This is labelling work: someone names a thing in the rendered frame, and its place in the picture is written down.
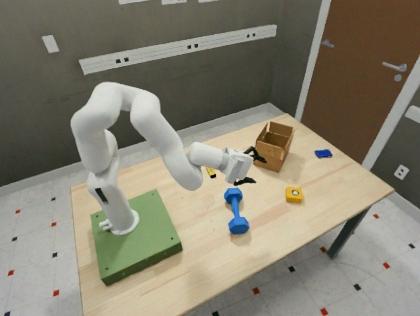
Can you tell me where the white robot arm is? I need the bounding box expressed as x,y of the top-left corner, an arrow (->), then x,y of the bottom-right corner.
71,82 -> 244,236

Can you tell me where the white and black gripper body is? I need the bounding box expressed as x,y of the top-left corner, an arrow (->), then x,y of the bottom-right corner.
227,149 -> 253,180

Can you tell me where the blue dumbbell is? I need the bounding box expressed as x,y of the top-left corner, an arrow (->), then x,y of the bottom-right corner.
224,187 -> 250,235

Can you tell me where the brown cardboard box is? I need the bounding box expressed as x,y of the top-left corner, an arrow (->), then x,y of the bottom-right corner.
253,121 -> 295,173

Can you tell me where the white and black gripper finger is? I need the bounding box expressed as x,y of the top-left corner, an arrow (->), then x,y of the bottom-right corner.
233,177 -> 256,186
243,146 -> 267,163

